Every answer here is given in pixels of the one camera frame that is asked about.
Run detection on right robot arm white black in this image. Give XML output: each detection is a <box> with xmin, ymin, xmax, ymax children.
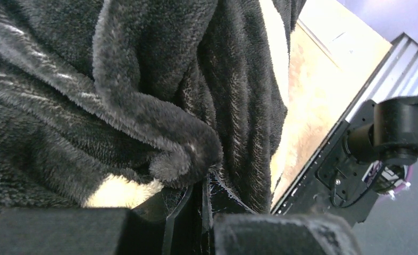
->
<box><xmin>341</xmin><ymin>96</ymin><xmax>418</xmax><ymax>167</ymax></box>

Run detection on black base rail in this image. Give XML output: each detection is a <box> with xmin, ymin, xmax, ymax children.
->
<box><xmin>270</xmin><ymin>99</ymin><xmax>381</xmax><ymax>228</ymax></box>

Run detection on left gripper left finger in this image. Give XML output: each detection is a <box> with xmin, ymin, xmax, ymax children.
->
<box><xmin>0</xmin><ymin>187</ymin><xmax>193</xmax><ymax>254</ymax></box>

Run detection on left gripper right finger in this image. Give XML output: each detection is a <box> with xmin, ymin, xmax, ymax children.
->
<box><xmin>202</xmin><ymin>173</ymin><xmax>362</xmax><ymax>254</ymax></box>

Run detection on aluminium frame rail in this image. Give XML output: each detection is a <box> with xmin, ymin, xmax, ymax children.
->
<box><xmin>342</xmin><ymin>33</ymin><xmax>418</xmax><ymax>123</ymax></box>

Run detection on black pillowcase with beige flowers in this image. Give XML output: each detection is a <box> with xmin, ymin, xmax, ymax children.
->
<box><xmin>0</xmin><ymin>1</ymin><xmax>305</xmax><ymax>213</ymax></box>

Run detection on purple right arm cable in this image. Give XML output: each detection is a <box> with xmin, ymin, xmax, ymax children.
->
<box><xmin>388</xmin><ymin>165</ymin><xmax>415</xmax><ymax>194</ymax></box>

